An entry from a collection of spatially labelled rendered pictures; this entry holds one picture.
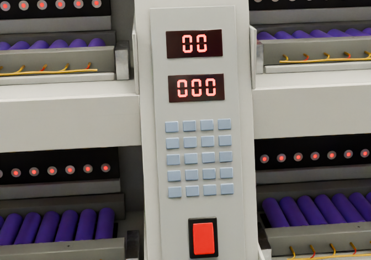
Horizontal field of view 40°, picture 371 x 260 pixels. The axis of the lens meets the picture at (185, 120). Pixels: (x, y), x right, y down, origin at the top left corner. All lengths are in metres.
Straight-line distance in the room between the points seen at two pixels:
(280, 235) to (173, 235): 0.13
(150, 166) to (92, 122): 0.06
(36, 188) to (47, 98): 0.21
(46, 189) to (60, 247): 0.11
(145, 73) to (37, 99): 0.09
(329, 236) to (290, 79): 0.17
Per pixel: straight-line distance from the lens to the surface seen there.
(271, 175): 0.62
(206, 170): 0.42
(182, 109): 0.42
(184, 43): 0.42
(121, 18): 0.63
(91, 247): 0.51
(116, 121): 0.43
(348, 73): 0.49
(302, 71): 0.49
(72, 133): 0.43
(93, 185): 0.61
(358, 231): 0.55
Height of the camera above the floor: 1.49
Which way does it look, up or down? 3 degrees down
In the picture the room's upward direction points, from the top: 3 degrees counter-clockwise
